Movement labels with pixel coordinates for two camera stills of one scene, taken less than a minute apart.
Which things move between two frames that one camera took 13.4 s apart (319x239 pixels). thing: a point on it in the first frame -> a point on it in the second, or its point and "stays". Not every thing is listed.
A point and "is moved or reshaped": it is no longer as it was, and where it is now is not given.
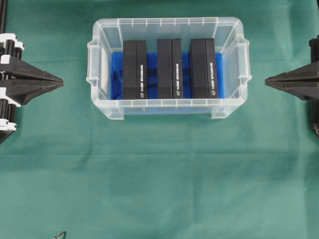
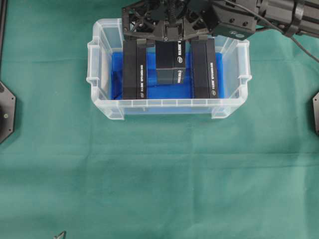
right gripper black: x=304 y=92 -> x=168 y=20
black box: x=169 y=68 is moved or reshaped
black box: x=203 y=68 stays
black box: x=134 y=69 stays
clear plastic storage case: x=172 y=65 stays
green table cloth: x=68 y=167 stays
